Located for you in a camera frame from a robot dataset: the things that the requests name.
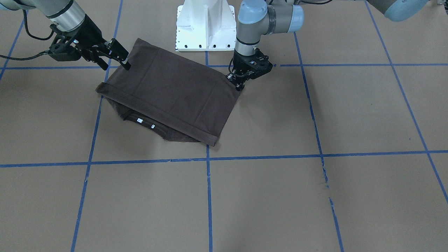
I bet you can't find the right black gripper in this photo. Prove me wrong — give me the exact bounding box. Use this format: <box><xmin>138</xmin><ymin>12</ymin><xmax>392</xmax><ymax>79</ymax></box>
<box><xmin>54</xmin><ymin>16</ymin><xmax>131</xmax><ymax>70</ymax></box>

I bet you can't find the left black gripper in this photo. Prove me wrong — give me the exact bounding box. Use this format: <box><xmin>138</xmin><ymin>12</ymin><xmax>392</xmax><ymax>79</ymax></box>
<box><xmin>229</xmin><ymin>48</ymin><xmax>273</xmax><ymax>92</ymax></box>

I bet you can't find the dark brown t-shirt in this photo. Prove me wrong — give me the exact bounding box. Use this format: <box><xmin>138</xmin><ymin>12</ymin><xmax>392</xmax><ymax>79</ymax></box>
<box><xmin>96</xmin><ymin>38</ymin><xmax>240</xmax><ymax>146</ymax></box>

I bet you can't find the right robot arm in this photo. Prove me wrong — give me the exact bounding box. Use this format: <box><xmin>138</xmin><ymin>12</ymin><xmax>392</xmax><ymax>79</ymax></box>
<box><xmin>1</xmin><ymin>0</ymin><xmax>131</xmax><ymax>70</ymax></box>

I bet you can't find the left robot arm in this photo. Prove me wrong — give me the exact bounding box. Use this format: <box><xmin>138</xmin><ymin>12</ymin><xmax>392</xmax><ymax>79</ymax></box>
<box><xmin>227</xmin><ymin>0</ymin><xmax>329</xmax><ymax>91</ymax></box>

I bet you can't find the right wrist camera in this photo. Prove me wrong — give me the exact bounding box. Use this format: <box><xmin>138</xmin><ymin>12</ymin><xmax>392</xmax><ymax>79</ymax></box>
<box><xmin>48</xmin><ymin>35</ymin><xmax>82</xmax><ymax>62</ymax></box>

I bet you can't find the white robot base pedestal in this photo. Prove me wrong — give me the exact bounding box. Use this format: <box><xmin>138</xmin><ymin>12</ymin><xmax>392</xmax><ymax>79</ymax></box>
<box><xmin>175</xmin><ymin>0</ymin><xmax>236</xmax><ymax>51</ymax></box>

